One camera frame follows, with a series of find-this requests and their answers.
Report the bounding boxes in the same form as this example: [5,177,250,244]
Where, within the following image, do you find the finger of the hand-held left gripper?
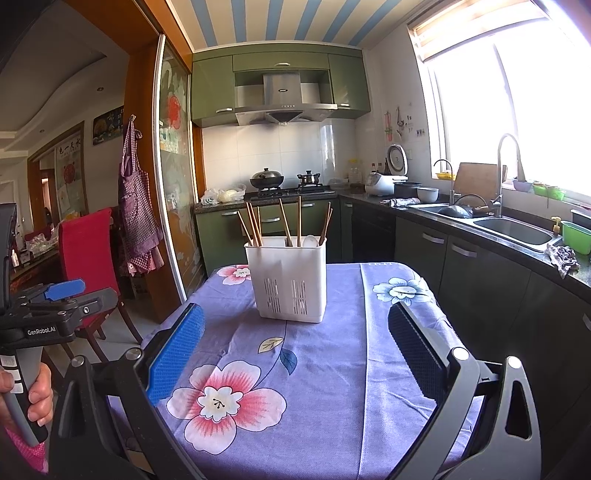
[18,278,86,304]
[60,287,119,328]

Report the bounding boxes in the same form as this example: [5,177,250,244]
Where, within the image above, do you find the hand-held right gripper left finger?
[48,302,206,480]

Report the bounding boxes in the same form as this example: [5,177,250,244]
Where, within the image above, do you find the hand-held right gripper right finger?
[387,301,542,480]

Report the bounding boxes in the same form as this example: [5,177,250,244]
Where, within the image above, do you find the white plastic utensil holder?
[244,234,328,324]

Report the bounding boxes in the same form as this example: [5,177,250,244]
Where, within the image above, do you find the bunch of wooden chopsticks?
[237,196,333,247]

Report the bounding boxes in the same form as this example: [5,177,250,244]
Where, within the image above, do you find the person's left forearm pink sleeve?
[0,415,49,474]

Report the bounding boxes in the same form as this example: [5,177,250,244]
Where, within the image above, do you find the person's left hand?
[0,362,54,432]

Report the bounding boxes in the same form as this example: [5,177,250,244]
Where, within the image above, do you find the cluttered wooden side table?
[9,231,63,287]

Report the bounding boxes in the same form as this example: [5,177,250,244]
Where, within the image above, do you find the red covered chair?
[58,208,144,365]

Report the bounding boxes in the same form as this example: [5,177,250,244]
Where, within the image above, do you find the purple floral tablecloth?
[108,262,485,480]

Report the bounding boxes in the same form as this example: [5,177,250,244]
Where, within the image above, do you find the dark lower kitchen cabinets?
[339,198,591,462]

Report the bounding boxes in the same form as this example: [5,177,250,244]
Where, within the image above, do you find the checkered purple apron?
[117,115,164,278]

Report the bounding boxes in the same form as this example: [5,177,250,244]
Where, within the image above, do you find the green lower kitchen cabinets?
[195,196,342,278]

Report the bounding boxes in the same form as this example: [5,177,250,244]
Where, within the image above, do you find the green kitchen cabinets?
[195,196,342,278]
[191,42,372,129]

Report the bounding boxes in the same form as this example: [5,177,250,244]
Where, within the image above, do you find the dark pan in sink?
[436,194,490,219]

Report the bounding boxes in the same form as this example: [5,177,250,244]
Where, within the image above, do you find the steel double sink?
[409,203,561,252]

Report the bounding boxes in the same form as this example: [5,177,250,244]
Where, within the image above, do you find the frosted glass sliding door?
[152,33,206,305]

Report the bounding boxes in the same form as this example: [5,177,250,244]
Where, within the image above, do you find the plastic bag with food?
[200,184,247,205]

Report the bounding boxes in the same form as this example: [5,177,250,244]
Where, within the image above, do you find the small dark faucet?
[433,159,458,206]

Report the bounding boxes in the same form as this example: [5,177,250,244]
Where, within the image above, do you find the white rice cooker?
[365,144,409,197]

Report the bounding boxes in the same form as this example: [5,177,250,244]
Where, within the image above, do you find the dark patterned dish rag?
[545,244,580,278]

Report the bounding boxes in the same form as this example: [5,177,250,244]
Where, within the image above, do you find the wooden cutting board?
[455,162,506,206]

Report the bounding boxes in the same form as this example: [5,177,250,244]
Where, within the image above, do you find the tall steel faucet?
[490,134,527,217]

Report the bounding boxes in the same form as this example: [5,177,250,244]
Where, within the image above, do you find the group of condiment bottles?
[348,159,391,185]

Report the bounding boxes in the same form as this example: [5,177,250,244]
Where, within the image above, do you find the black wok with lid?
[250,167,284,191]

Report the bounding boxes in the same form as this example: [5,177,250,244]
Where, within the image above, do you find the green plastic tub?
[561,220,591,254]

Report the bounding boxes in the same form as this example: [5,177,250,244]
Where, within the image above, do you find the black gas stove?
[247,184,337,197]

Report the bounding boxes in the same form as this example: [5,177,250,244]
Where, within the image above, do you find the green plastic containers on sill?
[533,182,565,200]

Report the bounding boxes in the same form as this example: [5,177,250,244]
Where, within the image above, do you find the green upper kitchen cabinets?
[191,42,372,129]

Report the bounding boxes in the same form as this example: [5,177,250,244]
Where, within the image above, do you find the kitchen window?
[406,0,591,208]

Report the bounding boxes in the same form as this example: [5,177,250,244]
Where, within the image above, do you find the steel range hood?
[233,71,339,127]

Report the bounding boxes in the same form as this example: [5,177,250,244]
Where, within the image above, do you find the window roller blind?
[406,0,555,61]

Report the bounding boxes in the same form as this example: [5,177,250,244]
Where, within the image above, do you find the white wall poster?
[55,134,86,217]

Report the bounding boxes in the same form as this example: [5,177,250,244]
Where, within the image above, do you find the dark wall picture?
[93,105,124,146]

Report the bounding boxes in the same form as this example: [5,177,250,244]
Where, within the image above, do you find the wall hooks with hanging items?
[383,108,414,141]

